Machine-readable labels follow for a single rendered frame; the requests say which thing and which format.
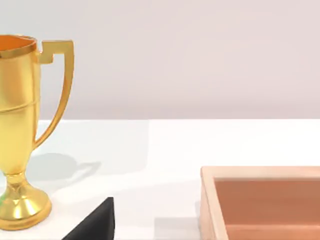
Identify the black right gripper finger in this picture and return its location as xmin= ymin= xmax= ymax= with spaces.
xmin=61 ymin=196 xmax=116 ymax=240

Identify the gold trophy cup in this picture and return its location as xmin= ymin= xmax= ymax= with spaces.
xmin=0 ymin=34 xmax=75 ymax=231

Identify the shallow salmon-coloured box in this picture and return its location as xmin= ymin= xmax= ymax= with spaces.
xmin=199 ymin=165 xmax=320 ymax=240

